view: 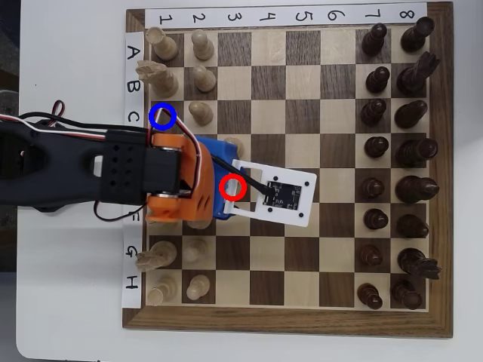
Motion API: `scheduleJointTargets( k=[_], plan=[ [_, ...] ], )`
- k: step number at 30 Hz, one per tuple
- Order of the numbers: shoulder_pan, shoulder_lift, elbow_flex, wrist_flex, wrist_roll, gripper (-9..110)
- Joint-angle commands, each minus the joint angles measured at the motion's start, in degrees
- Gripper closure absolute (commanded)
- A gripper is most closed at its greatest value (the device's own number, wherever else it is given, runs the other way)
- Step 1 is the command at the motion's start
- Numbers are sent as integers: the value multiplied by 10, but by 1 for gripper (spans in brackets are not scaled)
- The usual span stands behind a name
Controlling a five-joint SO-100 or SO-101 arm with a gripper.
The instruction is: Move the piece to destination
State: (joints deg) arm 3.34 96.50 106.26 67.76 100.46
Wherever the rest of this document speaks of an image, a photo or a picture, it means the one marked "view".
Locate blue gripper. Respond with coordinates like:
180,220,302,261
194,135,239,222

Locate dark wooden bishop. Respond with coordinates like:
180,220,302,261
395,213,430,239
394,100,429,129

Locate dark wooden queen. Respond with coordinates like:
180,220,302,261
395,138,439,169

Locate red white black servo wire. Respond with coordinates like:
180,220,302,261
93,201,150,225
0,100,205,189

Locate light wooden rook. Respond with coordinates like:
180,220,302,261
146,276,178,306
146,26,180,62

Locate black camera cable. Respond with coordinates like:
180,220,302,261
17,112,275,195

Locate light wooden knight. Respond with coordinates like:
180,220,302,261
135,60,179,98
135,241,178,272

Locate dark wooden rook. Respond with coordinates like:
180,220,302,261
400,16,435,54
390,278,424,311

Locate white letter label strip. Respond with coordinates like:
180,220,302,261
121,31,145,309

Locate black camera circuit board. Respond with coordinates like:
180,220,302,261
263,180,304,209

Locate dark wooden king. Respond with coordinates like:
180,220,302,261
395,175,441,204

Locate dark wooden knight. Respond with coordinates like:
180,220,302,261
395,51,441,97
397,247,442,281

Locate dark wooden pawn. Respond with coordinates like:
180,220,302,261
361,176,386,201
360,98,387,127
357,244,384,267
363,208,389,231
364,135,390,159
365,66,391,95
361,22,388,57
356,282,383,311

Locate white number label strip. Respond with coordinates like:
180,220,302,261
144,2,428,29

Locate wooden chessboard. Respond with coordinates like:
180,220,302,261
122,2,454,339

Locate light wooden bishop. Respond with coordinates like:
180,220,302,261
146,220,179,232

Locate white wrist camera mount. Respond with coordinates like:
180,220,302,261
222,158,317,229

